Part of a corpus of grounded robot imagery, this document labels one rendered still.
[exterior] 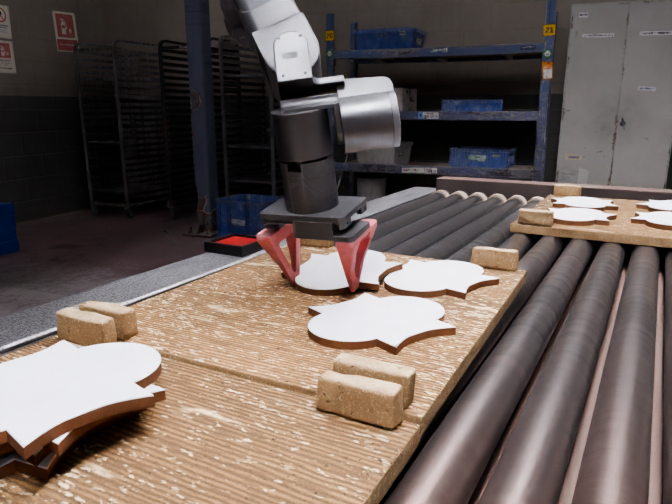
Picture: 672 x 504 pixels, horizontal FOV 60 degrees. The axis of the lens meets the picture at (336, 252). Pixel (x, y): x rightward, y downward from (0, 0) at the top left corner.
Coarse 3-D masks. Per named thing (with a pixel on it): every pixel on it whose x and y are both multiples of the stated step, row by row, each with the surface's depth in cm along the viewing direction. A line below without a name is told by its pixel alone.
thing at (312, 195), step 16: (320, 160) 58; (288, 176) 59; (304, 176) 58; (320, 176) 59; (288, 192) 60; (304, 192) 59; (320, 192) 59; (336, 192) 61; (272, 208) 63; (288, 208) 61; (304, 208) 60; (320, 208) 60; (336, 208) 61; (352, 208) 60; (336, 224) 59
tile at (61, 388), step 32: (64, 352) 41; (96, 352) 41; (128, 352) 41; (0, 384) 36; (32, 384) 36; (64, 384) 36; (96, 384) 36; (128, 384) 36; (0, 416) 33; (32, 416) 33; (64, 416) 33; (96, 416) 34; (32, 448) 30
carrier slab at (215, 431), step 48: (192, 384) 44; (240, 384) 44; (144, 432) 37; (192, 432) 37; (240, 432) 37; (288, 432) 37; (336, 432) 37; (384, 432) 37; (0, 480) 32; (96, 480) 32; (144, 480) 32; (192, 480) 32; (240, 480) 32; (288, 480) 32; (336, 480) 32; (384, 480) 33
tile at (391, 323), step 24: (312, 312) 58; (336, 312) 56; (360, 312) 56; (384, 312) 56; (408, 312) 56; (432, 312) 56; (312, 336) 52; (336, 336) 51; (360, 336) 51; (384, 336) 51; (408, 336) 51; (432, 336) 52
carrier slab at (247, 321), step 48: (192, 288) 67; (240, 288) 67; (288, 288) 67; (384, 288) 67; (480, 288) 67; (144, 336) 53; (192, 336) 53; (240, 336) 53; (288, 336) 53; (480, 336) 53; (288, 384) 44; (432, 384) 44
